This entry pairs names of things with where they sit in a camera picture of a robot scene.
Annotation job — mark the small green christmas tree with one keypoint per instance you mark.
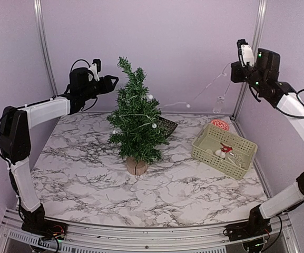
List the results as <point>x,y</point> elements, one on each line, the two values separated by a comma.
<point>135,108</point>

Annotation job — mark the front aluminium rail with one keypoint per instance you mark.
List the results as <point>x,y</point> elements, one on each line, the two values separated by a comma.
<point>85,237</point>

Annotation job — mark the black mesh object behind tree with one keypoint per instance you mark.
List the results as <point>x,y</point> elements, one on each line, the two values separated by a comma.
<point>167,125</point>

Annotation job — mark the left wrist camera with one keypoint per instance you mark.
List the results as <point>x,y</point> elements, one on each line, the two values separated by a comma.
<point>94,70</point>

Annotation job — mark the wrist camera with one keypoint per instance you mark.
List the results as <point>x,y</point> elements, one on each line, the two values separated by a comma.
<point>245,53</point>
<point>94,70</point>

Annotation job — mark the right aluminium frame post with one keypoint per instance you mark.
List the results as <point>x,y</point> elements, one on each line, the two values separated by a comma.
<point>256,40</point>

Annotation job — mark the red white round ornament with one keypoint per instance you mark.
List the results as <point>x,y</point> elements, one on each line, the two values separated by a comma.
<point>221,124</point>

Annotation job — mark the white ball string lights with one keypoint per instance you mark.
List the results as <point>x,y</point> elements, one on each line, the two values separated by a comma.
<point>153,120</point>

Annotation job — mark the red reindeer ornament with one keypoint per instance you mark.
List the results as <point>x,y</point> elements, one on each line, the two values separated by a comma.
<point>225,149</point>

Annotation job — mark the round wooden tree base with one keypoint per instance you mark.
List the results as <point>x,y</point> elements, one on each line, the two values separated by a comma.
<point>136,168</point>

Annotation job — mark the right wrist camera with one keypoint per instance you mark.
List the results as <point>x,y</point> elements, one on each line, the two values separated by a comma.
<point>245,53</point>

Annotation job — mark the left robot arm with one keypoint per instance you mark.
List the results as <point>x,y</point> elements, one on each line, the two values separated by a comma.
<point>15,141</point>

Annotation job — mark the aluminium frame post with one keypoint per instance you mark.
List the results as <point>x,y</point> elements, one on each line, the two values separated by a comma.
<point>256,40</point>
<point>44,46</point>

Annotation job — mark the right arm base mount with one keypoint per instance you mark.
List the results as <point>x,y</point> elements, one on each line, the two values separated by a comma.
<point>246,232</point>

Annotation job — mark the green perforated plastic basket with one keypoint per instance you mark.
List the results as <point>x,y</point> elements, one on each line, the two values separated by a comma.
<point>210,137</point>

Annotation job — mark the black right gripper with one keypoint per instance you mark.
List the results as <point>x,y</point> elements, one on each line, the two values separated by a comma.
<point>235,77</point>

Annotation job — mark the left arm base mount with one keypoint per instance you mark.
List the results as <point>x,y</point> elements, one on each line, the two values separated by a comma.
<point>45,230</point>

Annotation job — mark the silver star ornament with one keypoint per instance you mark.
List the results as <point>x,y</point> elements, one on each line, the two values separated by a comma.
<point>236,158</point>

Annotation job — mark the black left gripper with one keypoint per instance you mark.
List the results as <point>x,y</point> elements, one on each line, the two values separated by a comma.
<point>107,86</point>

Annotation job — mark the left aluminium frame post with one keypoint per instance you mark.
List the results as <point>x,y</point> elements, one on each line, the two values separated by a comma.
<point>44,46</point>

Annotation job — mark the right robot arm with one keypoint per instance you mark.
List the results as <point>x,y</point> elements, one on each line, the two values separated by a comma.
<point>260,72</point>

